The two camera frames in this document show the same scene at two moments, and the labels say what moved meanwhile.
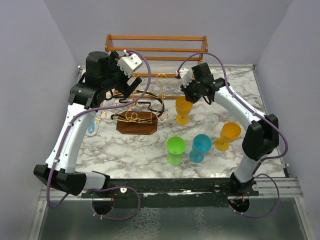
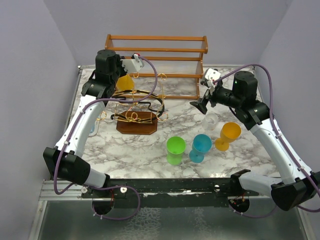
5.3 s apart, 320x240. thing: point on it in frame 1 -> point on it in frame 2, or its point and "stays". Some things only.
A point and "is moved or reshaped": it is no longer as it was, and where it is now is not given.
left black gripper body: x=119 y=78 stays
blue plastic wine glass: x=201 y=144 stays
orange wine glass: x=183 y=108 is moved or reshaped
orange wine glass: x=229 y=131 stays
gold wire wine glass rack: x=139 y=112 stays
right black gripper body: x=192 y=91 -> x=224 y=96
